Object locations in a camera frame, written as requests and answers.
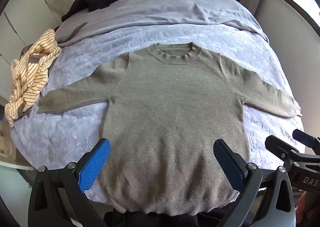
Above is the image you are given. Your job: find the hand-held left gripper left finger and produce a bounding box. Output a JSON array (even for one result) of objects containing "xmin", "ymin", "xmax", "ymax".
[{"xmin": 27, "ymin": 138, "xmax": 112, "ymax": 227}]

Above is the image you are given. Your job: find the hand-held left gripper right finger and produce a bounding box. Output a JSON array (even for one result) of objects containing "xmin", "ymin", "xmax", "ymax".
[{"xmin": 212, "ymin": 138, "xmax": 297, "ymax": 227}]

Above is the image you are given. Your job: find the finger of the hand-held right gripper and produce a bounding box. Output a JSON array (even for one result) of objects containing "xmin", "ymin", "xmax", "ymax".
[
  {"xmin": 265, "ymin": 135, "xmax": 302, "ymax": 165},
  {"xmin": 292, "ymin": 129, "xmax": 320, "ymax": 151}
]

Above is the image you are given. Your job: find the grey-green knit sweater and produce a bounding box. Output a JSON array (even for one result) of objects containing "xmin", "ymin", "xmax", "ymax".
[{"xmin": 37, "ymin": 42, "xmax": 302, "ymax": 217}]

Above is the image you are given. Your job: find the embossed lavender bed blanket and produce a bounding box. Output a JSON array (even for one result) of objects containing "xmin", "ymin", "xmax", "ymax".
[{"xmin": 10, "ymin": 21, "xmax": 305, "ymax": 204}]

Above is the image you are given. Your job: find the cream striped garment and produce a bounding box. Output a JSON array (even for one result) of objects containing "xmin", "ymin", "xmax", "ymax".
[{"xmin": 4, "ymin": 29, "xmax": 62, "ymax": 128}]

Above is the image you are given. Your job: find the white wardrobe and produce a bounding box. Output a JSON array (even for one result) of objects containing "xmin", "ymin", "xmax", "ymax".
[{"xmin": 0, "ymin": 0, "xmax": 63, "ymax": 100}]

